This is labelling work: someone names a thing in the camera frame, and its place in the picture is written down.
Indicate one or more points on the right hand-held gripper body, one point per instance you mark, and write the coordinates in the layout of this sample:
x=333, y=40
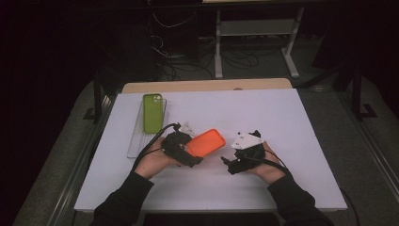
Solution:
x=247, y=153

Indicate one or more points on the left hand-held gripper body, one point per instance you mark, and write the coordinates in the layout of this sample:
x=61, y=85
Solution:
x=172, y=146

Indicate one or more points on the orange phone case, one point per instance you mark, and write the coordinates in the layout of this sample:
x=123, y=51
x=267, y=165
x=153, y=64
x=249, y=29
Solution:
x=207, y=142

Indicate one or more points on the clear plastic tray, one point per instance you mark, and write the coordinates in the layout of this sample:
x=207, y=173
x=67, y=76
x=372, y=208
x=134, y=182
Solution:
x=138, y=145

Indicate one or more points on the green phone case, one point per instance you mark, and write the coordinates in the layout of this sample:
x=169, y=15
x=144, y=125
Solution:
x=152, y=116

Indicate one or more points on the person's left hand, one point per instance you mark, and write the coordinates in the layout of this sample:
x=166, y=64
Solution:
x=153, y=161

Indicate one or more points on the person's right hand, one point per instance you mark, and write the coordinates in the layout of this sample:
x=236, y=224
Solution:
x=272, y=171

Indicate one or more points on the black metal stand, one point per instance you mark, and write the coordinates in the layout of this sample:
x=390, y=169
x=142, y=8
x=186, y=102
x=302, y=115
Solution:
x=357, y=94
x=97, y=94

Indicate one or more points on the grey metal rail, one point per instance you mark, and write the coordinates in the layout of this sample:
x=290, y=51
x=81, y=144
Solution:
x=373, y=150
x=78, y=169

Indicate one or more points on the white metal desk frame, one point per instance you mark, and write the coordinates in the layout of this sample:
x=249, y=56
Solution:
x=218, y=47

